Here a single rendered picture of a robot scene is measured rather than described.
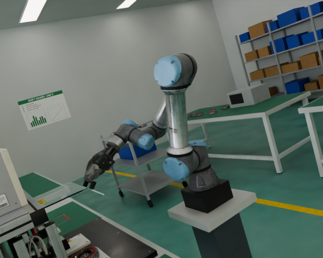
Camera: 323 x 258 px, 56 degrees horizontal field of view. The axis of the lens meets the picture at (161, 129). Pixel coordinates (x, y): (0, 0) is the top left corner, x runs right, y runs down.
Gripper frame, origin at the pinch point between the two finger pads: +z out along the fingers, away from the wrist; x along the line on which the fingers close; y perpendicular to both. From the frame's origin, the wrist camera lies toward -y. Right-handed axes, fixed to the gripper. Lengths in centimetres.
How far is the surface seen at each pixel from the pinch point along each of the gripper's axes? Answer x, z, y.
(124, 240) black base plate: 25.9, 12.0, 15.8
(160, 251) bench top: 30.8, 7.9, 35.7
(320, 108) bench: 144, -182, -23
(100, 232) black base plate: 24.3, 14.9, -5.3
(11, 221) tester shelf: -23, 27, 38
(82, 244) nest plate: 17.9, 23.5, -0.3
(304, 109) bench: 143, -182, -38
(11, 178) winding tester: -29.3, 17.7, 25.5
